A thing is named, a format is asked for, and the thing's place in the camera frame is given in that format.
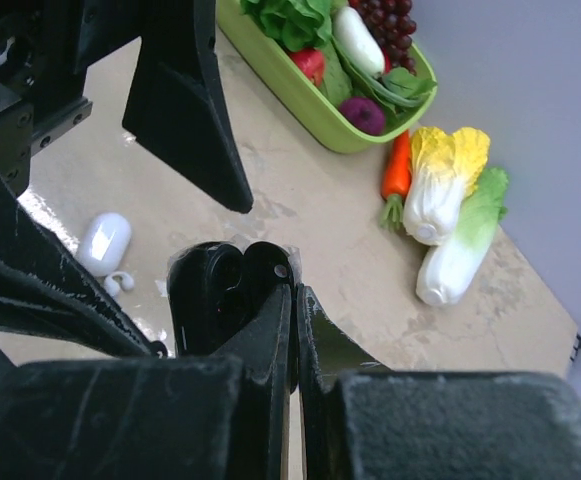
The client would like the white earbud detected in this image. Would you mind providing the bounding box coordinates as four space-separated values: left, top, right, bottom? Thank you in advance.
103 271 135 297

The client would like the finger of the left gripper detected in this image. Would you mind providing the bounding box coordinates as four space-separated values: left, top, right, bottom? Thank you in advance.
0 175 168 357
122 1 254 213

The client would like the yellow napa cabbage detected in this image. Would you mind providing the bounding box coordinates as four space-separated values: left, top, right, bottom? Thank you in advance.
402 126 491 246

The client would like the white radish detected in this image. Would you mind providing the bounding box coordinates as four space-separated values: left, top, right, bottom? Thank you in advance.
333 6 385 78

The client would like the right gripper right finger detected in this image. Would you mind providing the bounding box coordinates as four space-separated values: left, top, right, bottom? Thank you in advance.
296 285 581 479

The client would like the red strawberry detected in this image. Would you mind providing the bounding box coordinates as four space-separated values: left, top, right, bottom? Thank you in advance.
288 48 326 87

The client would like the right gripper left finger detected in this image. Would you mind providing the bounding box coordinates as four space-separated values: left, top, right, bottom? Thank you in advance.
0 285 292 479

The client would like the white earbud charging case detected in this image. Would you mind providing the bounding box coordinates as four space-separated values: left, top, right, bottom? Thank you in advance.
75 212 132 277

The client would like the green leafy vegetable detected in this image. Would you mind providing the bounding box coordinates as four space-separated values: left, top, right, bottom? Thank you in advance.
330 40 437 128

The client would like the red grape bunch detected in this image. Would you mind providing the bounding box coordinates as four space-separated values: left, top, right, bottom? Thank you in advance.
348 0 417 75

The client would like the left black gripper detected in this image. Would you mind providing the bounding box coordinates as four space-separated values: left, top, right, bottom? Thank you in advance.
0 1 143 194

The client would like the orange carrot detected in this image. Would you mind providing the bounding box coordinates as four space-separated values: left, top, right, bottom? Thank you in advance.
380 130 411 231

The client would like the black earbud charging case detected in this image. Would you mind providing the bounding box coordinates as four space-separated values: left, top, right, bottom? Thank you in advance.
166 241 298 357

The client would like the green lettuce head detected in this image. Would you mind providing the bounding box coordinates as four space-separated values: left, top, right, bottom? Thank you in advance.
240 0 332 52

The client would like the green napa cabbage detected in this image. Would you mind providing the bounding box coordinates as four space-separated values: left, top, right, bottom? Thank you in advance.
416 167 509 307

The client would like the green plastic basket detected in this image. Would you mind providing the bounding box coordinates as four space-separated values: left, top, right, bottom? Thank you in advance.
216 1 438 154

